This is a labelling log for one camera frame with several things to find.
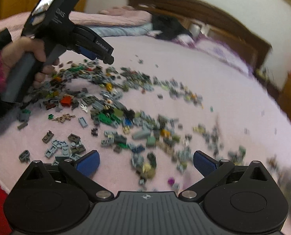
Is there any red slope lego brick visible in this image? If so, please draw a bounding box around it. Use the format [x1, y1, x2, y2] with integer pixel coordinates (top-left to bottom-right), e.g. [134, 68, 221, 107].
[60, 96, 73, 107]

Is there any person's left hand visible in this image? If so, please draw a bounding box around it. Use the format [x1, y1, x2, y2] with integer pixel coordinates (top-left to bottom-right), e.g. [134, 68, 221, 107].
[0, 35, 61, 89]

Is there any pink checked quilt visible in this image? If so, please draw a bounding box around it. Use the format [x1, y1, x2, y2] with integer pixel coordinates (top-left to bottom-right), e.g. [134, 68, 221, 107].
[0, 6, 152, 40]

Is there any purple round lego piece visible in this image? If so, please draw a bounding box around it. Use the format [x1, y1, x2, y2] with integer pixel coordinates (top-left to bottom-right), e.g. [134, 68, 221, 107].
[168, 178, 175, 186]

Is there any light blue floral blanket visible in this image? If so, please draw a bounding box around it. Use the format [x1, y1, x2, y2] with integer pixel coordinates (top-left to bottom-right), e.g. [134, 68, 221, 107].
[89, 23, 153, 37]

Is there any pink bed sheet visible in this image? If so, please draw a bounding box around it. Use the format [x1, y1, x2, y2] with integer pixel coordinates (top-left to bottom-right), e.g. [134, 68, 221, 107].
[0, 36, 291, 234]

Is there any purple floral pillow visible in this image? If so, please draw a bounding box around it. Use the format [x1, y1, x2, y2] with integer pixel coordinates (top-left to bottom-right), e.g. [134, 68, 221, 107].
[172, 34, 253, 76]

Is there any black garment on bed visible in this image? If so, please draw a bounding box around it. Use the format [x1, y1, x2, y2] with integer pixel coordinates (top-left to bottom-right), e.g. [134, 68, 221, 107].
[152, 14, 192, 40]

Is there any dark wooden headboard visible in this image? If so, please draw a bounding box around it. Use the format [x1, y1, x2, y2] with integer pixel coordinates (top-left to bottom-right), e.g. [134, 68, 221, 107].
[128, 0, 272, 70]

